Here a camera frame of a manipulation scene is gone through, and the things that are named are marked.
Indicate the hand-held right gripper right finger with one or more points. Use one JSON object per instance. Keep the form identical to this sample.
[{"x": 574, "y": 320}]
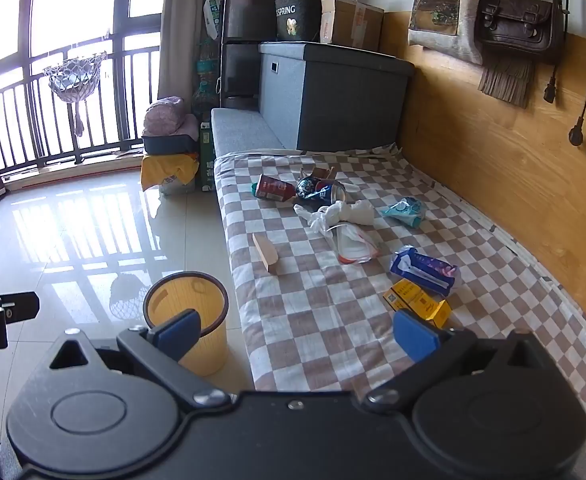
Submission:
[{"x": 414, "y": 336}]

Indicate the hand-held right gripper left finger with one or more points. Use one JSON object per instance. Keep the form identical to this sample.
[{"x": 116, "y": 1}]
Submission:
[{"x": 179, "y": 332}]

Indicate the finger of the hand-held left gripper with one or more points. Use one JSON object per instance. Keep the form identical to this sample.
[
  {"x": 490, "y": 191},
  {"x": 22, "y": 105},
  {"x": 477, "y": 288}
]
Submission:
[{"x": 20, "y": 306}]

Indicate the yellow trash bin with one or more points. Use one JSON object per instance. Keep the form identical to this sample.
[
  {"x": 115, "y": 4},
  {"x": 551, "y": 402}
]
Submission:
[{"x": 208, "y": 345}]

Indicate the yellow paper box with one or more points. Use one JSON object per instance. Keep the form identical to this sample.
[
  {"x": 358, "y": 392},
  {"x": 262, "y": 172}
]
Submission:
[{"x": 415, "y": 302}]

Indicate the teal plastic wrapper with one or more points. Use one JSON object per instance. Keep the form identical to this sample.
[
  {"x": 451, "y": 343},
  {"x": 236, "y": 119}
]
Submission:
[{"x": 404, "y": 210}]

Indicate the corrugated cardboard piece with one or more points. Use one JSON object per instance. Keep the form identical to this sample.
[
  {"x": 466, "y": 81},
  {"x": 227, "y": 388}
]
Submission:
[{"x": 318, "y": 172}]

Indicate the brown leather shoulder bag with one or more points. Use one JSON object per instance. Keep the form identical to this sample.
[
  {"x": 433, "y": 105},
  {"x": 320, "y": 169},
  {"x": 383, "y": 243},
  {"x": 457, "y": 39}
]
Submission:
[{"x": 520, "y": 22}]

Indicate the blue tissue packet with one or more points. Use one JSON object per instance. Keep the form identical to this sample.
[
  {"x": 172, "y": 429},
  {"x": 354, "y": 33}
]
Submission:
[{"x": 423, "y": 269}]

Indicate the brown white checkered blanket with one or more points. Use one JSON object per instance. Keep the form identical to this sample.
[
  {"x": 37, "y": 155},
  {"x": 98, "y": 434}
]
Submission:
[{"x": 323, "y": 310}]

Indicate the clear plastic bag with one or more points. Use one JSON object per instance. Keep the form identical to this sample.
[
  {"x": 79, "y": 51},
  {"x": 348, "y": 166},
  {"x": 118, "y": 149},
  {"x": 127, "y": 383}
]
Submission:
[{"x": 353, "y": 245}]

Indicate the small wooden block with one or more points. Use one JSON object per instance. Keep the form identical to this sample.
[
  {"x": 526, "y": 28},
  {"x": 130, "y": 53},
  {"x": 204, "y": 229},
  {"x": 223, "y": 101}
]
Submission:
[{"x": 265, "y": 252}]

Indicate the crumpled white tissue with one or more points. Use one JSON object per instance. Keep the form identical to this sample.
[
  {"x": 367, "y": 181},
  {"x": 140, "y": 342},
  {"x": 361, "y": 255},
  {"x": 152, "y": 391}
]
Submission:
[{"x": 340, "y": 212}]

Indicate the white printed sack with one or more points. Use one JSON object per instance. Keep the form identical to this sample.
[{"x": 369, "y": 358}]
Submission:
[{"x": 175, "y": 186}]

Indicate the blue soda can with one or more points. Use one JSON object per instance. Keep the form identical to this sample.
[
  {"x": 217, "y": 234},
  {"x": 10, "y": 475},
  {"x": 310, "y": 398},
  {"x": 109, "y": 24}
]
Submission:
[{"x": 332, "y": 194}]

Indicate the yellow cloth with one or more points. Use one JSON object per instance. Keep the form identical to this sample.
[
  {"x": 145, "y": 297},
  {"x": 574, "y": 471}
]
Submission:
[{"x": 165, "y": 167}]

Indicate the red drink carton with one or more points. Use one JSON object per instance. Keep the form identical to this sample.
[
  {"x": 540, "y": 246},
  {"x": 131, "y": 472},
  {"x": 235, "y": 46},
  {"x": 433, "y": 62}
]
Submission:
[{"x": 274, "y": 188}]

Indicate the green carton box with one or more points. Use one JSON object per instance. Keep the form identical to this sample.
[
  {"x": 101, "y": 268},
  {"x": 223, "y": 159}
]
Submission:
[{"x": 207, "y": 160}]

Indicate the dark blue basket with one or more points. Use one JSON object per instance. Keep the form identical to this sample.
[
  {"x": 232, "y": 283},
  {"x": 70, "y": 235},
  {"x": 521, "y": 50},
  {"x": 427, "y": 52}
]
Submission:
[{"x": 168, "y": 144}]

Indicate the black window railing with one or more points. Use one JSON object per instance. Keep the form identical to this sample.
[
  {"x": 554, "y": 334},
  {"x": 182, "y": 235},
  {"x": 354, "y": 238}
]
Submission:
[{"x": 48, "y": 110}]

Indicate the grey seat cushion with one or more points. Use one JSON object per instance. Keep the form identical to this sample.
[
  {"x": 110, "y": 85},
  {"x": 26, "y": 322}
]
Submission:
[{"x": 243, "y": 132}]

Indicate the hanging net basket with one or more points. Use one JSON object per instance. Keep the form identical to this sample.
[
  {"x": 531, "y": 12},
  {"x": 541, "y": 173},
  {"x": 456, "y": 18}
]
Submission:
[{"x": 75, "y": 80}]

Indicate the grey fabric storage box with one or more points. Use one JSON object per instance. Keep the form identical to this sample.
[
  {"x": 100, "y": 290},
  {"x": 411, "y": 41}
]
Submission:
[{"x": 343, "y": 100}]

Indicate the stack of water bottles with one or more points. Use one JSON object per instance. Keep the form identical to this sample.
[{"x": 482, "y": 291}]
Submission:
[{"x": 207, "y": 80}]

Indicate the beige fringed scarf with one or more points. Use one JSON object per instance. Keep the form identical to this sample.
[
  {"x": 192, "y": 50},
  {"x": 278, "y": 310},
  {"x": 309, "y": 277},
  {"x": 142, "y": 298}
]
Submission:
[{"x": 505, "y": 80}]

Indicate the beige curtain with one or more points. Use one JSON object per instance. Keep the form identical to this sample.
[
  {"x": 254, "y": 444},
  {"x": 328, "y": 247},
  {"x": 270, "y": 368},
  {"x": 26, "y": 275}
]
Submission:
[{"x": 183, "y": 25}]

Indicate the white plastic bag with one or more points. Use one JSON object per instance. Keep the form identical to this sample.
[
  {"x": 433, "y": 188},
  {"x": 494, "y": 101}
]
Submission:
[{"x": 213, "y": 17}]

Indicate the black shelf unit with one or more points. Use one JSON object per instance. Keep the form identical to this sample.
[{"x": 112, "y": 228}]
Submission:
[{"x": 243, "y": 20}]

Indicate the brown cardboard box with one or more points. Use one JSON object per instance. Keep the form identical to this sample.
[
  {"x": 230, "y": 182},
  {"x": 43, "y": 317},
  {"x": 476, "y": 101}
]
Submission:
[{"x": 353, "y": 22}]

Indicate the printed canvas tote bag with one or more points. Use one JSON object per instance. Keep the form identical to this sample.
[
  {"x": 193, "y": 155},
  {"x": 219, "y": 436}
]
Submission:
[{"x": 443, "y": 15}]

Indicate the black flower print bucket bag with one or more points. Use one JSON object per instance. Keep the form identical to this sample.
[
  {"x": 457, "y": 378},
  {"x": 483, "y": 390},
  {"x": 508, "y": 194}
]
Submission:
[{"x": 298, "y": 17}]

